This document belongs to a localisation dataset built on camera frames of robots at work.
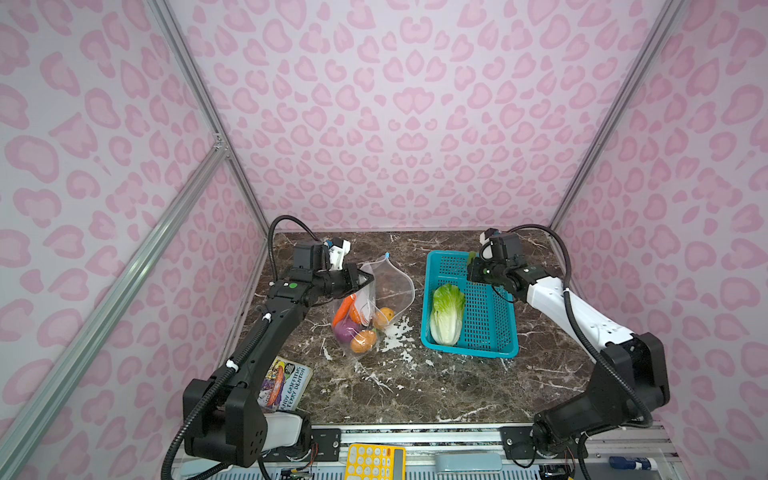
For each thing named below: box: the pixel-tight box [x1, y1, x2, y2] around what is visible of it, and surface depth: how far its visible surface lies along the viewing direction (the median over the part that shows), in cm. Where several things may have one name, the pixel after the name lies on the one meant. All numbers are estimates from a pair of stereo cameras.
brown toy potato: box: [350, 330, 377, 354], surface depth 88 cm
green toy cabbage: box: [430, 283, 465, 346], surface depth 89 cm
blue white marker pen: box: [608, 456, 658, 471], surface depth 71 cm
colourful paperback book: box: [256, 355, 314, 413], surface depth 82 cm
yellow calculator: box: [344, 444, 407, 480], surface depth 71 cm
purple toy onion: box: [334, 319, 361, 345], surface depth 89 cm
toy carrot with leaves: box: [332, 293, 357, 328], surface depth 93 cm
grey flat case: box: [435, 452, 503, 472], surface depth 71 cm
